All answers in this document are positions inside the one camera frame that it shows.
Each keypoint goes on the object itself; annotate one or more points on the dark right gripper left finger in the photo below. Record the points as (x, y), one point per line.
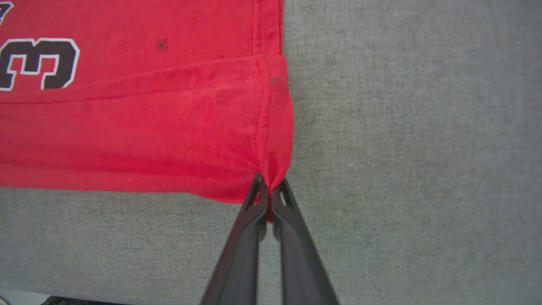
(241, 254)

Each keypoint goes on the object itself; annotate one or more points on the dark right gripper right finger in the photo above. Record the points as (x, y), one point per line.
(300, 254)

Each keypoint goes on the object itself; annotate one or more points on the red t-shirt with number print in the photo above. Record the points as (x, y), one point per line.
(148, 127)

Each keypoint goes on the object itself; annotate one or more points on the grey fabric sofa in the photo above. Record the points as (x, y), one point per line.
(415, 148)

